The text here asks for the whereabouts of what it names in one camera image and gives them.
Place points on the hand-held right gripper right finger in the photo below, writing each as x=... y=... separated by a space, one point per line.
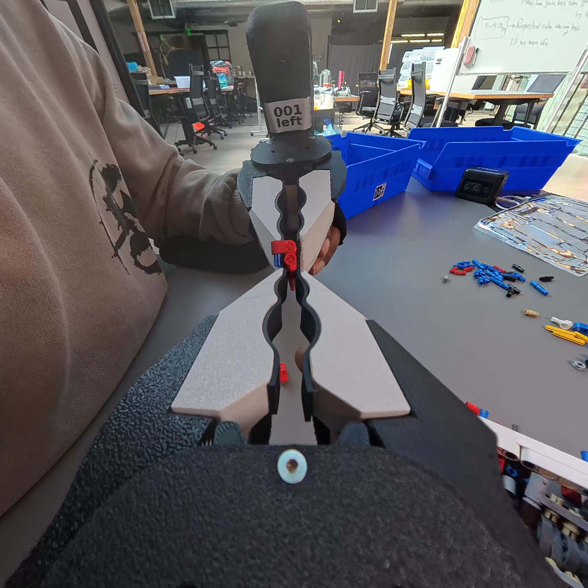
x=353 y=367

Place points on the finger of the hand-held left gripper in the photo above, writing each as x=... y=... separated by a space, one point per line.
x=264 y=206
x=319 y=211

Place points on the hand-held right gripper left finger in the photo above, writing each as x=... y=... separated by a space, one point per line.
x=229 y=363

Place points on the red toy brick assembly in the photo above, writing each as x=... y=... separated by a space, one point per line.
x=291 y=262

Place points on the person's left forearm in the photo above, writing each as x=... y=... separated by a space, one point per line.
x=193 y=202

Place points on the grey desk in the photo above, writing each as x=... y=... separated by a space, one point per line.
x=413 y=321

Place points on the person's left hand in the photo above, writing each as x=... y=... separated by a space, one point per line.
x=326 y=257

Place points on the person's right hand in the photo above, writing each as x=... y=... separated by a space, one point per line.
x=301 y=360

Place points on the small red toy connector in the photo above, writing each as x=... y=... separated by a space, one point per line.
x=283 y=373

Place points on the blue bin with tag sticker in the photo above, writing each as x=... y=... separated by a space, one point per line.
x=376 y=170

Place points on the wooden support column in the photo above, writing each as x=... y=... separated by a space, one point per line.
x=388 y=36
x=464 y=18

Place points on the wooden office table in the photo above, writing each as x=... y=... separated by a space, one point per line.
x=482 y=95
x=170 y=90

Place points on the group of black office chairs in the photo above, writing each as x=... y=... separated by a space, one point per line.
x=388 y=101

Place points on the stack of clear storage boxes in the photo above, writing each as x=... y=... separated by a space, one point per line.
x=427 y=66

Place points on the pile of blue toy pins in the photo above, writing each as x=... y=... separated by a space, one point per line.
x=487 y=275

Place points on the small black display box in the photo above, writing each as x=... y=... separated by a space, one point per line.
x=480 y=186

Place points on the blue plastic bin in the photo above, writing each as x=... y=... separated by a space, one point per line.
x=496 y=156

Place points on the red whiteboard eraser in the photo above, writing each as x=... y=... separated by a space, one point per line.
x=471 y=55

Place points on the white toy connector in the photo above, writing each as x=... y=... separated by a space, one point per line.
x=560 y=322

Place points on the yellow toy beam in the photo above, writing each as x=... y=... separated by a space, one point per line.
x=567 y=335

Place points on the person's beige sweatshirt torso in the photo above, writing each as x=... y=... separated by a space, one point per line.
x=46 y=229

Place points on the clear plastic bag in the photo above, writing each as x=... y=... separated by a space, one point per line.
x=542 y=229

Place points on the blue toy connector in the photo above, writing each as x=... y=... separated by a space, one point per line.
x=581 y=327

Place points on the whiteboard on stand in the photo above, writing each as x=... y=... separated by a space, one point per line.
x=528 y=36

